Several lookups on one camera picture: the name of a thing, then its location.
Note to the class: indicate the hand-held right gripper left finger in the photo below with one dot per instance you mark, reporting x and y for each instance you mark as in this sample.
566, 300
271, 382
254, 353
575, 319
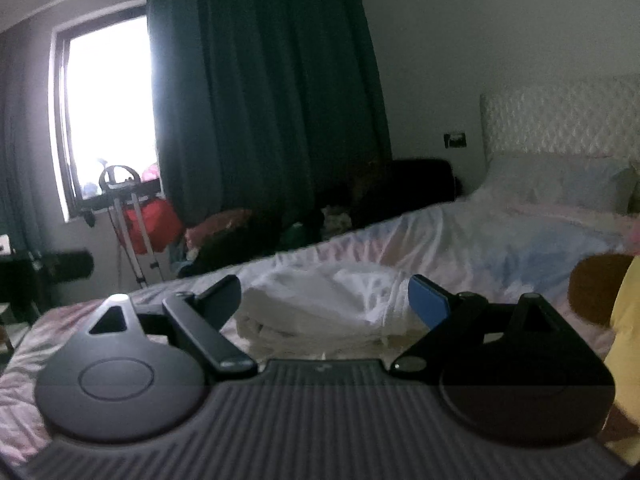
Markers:
220, 297

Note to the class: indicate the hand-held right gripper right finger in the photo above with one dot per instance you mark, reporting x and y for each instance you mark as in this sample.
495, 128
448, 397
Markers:
427, 302

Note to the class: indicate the white shorts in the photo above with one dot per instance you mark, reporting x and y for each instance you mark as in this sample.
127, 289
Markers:
340, 295

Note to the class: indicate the folded cream garment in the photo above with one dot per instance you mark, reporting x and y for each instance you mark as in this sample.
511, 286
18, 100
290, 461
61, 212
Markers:
270, 337

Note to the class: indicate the bed with pastel sheet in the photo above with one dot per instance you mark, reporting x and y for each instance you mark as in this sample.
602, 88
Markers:
450, 240

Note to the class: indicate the orange pink cushion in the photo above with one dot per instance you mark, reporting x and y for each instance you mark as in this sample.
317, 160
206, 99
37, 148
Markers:
220, 225

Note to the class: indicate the red bag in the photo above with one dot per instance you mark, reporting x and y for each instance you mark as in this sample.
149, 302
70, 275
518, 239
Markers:
150, 225

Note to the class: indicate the black sofa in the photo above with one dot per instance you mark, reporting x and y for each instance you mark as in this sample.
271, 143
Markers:
410, 185

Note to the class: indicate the brown plush toy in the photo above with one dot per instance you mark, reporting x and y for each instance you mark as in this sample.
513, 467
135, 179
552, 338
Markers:
595, 290

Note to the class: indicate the black side table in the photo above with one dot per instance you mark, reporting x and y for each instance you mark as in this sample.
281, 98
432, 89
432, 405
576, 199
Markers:
45, 270

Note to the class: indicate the light blue pillow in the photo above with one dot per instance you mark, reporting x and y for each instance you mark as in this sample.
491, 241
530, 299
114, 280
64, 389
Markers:
565, 180

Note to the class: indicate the dark green curtain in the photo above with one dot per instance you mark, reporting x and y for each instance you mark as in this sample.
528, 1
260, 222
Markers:
265, 95
22, 160

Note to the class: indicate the window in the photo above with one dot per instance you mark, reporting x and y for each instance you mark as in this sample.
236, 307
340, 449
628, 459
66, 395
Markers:
107, 110

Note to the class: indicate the white quilted headboard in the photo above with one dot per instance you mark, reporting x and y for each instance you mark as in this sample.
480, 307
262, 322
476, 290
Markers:
560, 115

